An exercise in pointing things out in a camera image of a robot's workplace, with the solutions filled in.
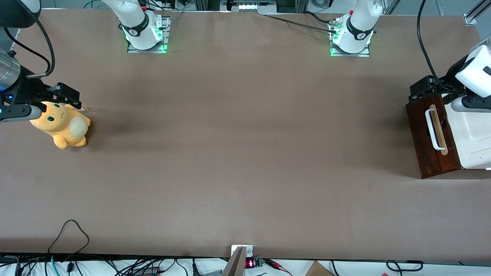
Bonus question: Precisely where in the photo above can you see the dark wooden cabinet frame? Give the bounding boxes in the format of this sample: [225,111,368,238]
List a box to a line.
[406,94,462,179]

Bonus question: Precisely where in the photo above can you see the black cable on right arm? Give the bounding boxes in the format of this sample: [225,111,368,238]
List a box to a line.
[4,17,56,77]

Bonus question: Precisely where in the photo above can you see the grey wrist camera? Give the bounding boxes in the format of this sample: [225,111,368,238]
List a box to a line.
[0,104,43,123]
[451,95,491,113]

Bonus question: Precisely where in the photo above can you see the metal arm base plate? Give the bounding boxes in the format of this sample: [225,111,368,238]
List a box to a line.
[329,17,371,58]
[127,15,170,54]

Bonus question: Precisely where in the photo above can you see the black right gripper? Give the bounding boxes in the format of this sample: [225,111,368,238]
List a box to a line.
[8,68,82,110]

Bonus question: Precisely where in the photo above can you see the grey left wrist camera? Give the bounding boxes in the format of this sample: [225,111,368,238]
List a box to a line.
[451,95,491,113]

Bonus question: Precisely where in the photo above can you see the light wood handle backing strip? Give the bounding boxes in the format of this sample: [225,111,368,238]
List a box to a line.
[430,104,448,156]

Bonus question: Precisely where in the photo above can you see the aluminium extrusion profile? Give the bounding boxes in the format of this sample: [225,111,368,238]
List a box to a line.
[463,0,491,26]

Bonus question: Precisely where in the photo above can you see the brown cardboard piece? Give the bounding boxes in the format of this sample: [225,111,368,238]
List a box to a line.
[305,261,335,276]

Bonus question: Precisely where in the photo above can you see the thin black cable loop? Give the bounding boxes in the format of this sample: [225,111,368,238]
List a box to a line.
[48,219,91,255]

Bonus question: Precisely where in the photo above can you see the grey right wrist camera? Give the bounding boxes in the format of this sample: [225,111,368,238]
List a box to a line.
[0,104,43,123]

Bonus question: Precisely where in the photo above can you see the grey metal beam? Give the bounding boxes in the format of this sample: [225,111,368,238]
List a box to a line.
[222,246,246,276]

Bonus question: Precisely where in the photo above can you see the small aluminium bracket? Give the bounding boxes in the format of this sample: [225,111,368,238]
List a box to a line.
[231,245,254,258]

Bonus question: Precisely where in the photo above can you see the black cable to arm base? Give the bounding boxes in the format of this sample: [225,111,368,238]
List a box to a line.
[264,11,339,34]

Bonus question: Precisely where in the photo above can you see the white drawer handle bar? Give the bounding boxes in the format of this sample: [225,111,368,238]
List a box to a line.
[425,108,442,151]

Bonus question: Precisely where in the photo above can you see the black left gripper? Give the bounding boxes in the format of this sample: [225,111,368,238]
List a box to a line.
[407,61,466,104]

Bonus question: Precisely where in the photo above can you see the thick black cable loop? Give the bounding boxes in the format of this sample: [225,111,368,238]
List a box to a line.
[386,260,424,272]

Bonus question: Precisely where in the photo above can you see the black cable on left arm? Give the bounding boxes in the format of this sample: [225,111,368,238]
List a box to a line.
[417,0,457,93]

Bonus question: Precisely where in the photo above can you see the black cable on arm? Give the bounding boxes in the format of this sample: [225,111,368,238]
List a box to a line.
[4,17,56,77]
[417,0,457,93]

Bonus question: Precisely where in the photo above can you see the dark wooden drawer with handle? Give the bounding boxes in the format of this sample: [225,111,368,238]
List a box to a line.
[422,96,460,171]

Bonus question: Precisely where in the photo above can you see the red and black clip leads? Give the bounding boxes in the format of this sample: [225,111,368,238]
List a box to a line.
[264,259,293,275]

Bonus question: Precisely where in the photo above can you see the orange plush toy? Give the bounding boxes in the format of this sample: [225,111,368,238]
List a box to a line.
[30,101,92,151]

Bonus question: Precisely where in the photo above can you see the black power adapter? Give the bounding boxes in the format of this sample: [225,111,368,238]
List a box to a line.
[132,266,162,276]

